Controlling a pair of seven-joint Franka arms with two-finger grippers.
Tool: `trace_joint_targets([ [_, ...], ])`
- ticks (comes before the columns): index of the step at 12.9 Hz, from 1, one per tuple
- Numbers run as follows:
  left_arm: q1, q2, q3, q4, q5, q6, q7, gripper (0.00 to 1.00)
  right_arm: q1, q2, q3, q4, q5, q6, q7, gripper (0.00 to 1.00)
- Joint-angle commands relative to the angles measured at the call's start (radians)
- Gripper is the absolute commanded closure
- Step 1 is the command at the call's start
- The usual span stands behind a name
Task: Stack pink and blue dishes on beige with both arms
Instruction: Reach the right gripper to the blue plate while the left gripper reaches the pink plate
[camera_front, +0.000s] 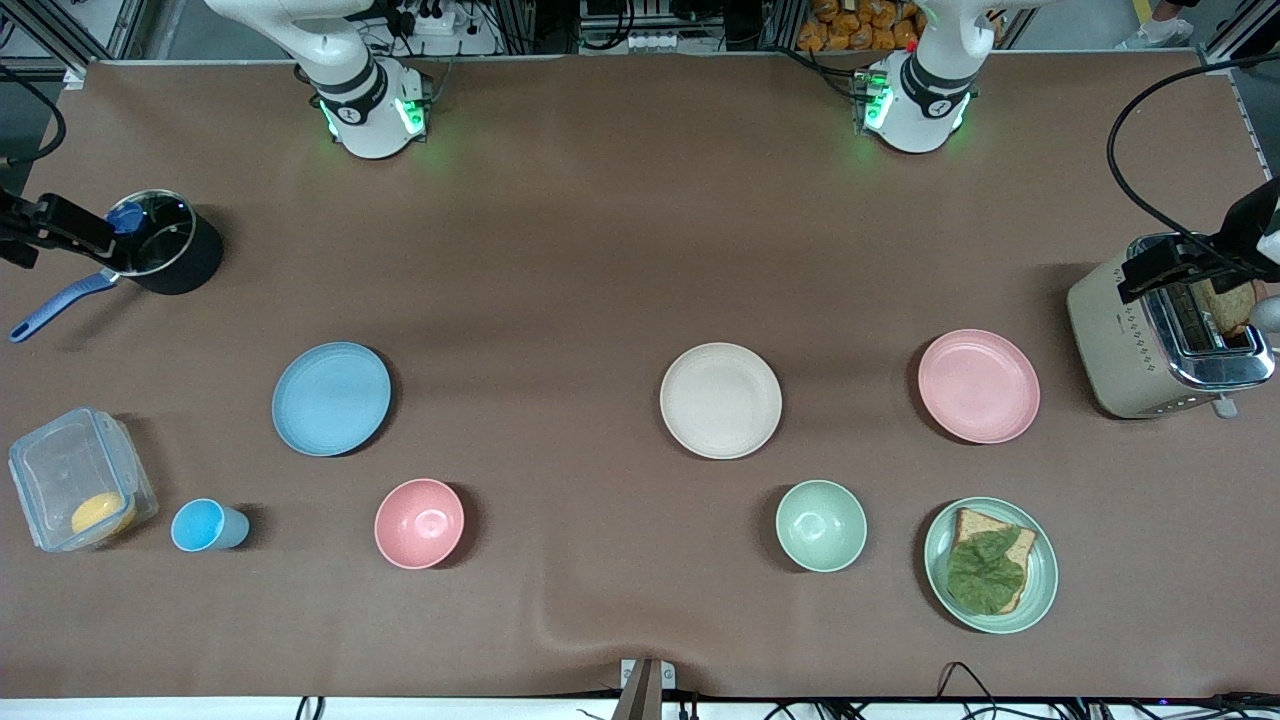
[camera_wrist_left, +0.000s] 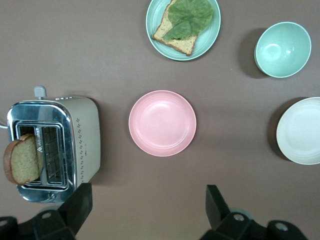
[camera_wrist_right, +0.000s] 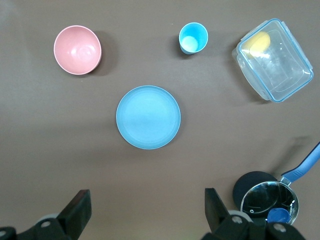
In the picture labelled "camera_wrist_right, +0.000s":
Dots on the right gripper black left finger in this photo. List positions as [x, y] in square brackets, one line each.
[75, 215]

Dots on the blue cup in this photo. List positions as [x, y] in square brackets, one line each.
[193, 37]

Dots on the yellow round food piece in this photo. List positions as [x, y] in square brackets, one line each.
[260, 41]

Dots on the clear container with blue rim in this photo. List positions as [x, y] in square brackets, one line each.
[282, 72]

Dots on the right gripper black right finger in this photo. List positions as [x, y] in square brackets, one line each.
[217, 217]

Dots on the blue plate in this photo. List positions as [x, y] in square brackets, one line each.
[148, 117]

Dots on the pink bowl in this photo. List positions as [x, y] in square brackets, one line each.
[77, 50]

